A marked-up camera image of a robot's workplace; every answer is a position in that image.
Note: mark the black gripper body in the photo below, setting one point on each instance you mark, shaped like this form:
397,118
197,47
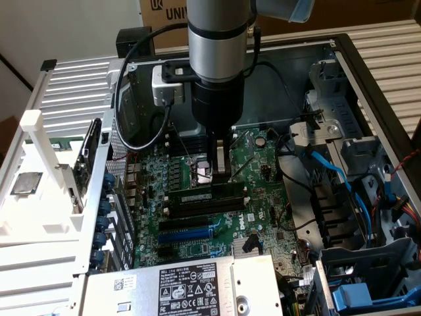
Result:
217,102

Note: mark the green RAM stick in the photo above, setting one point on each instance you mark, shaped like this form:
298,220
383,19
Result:
197,197

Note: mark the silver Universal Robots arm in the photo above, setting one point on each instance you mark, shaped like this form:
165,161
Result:
217,39

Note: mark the CPU socket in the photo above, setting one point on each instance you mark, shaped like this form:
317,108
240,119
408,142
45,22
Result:
200,171

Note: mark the green motherboard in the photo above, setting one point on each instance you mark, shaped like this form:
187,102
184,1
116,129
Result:
263,210

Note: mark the coin cell battery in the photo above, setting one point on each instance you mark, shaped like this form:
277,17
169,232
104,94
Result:
260,141

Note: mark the long black expansion slot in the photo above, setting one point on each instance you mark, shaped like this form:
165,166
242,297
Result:
184,224

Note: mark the blue expansion slot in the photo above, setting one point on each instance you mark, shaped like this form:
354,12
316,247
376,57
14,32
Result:
184,236

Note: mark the silver finned heatsink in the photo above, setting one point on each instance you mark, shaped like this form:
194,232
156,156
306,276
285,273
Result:
240,247

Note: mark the open PC case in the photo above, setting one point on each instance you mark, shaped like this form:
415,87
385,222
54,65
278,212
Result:
283,49

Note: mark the short black expansion slot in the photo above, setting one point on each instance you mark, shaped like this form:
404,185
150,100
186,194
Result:
164,252

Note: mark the black box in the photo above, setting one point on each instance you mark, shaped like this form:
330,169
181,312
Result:
128,37

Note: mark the printed cardboard box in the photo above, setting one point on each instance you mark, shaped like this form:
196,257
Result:
154,10

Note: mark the silver drive cage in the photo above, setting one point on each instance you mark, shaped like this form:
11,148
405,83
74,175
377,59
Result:
329,98

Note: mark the blue card retention clip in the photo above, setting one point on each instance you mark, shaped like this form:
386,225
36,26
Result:
98,257
104,206
102,223
109,181
100,239

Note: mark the black plastic shroud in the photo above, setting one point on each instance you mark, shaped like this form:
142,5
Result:
335,210

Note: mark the black graphics card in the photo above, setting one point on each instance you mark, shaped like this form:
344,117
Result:
87,154

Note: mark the silver power supply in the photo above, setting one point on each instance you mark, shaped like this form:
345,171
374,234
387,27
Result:
138,289

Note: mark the plain cardboard box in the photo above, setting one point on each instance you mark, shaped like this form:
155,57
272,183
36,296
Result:
361,13

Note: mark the black end cap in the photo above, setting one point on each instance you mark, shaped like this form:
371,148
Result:
48,64

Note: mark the grey disk bay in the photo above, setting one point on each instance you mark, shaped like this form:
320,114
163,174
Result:
378,263

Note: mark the white parts rack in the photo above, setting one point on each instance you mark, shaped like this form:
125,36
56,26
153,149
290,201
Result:
36,210

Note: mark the silver CPU chip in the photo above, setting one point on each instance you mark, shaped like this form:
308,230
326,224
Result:
26,182

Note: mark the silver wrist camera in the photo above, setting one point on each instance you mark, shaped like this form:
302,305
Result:
167,89

